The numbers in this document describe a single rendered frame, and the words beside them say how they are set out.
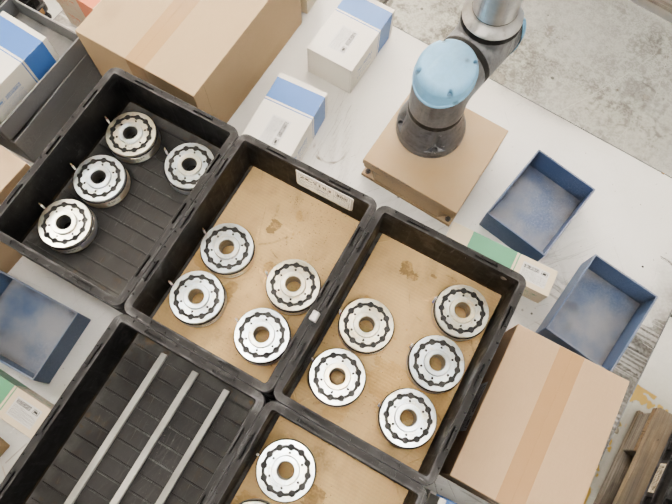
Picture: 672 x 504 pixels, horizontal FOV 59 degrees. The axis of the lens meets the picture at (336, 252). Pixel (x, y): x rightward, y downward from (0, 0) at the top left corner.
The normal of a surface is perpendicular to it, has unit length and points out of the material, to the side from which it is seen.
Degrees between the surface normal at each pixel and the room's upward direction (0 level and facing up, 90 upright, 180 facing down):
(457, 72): 9
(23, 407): 0
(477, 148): 2
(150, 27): 0
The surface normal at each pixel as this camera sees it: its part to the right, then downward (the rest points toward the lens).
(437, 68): -0.10, -0.21
